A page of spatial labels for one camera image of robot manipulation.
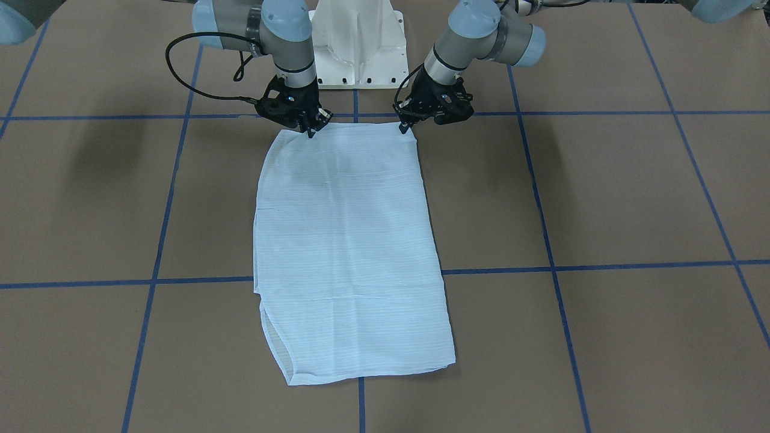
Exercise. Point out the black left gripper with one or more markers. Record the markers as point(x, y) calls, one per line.
point(450, 96)

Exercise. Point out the light blue button shirt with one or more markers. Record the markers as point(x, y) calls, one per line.
point(344, 257)

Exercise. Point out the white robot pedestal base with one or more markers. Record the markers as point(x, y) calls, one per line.
point(359, 45)

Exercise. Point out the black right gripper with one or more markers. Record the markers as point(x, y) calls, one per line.
point(307, 103)

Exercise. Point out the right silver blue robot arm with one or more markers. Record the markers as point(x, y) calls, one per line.
point(281, 30)

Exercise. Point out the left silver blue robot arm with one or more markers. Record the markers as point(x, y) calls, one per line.
point(698, 61)

